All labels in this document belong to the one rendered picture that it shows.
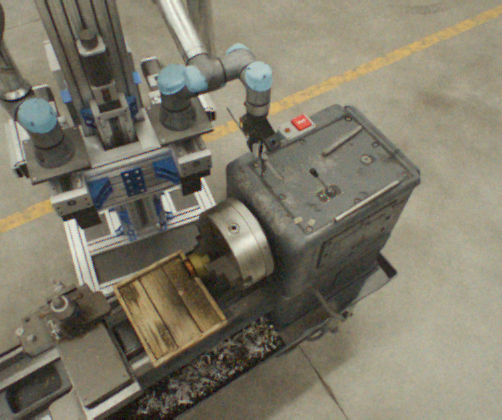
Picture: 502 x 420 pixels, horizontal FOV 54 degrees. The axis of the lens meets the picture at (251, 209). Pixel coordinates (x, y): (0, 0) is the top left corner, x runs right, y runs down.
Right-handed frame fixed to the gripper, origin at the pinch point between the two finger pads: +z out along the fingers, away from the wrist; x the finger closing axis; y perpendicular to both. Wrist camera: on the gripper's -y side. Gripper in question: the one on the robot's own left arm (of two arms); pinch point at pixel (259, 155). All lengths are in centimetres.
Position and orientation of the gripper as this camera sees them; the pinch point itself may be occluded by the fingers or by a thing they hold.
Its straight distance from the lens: 166.8
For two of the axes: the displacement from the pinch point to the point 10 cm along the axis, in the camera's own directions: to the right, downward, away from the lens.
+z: -0.2, 5.5, 8.4
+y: -5.5, -7.1, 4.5
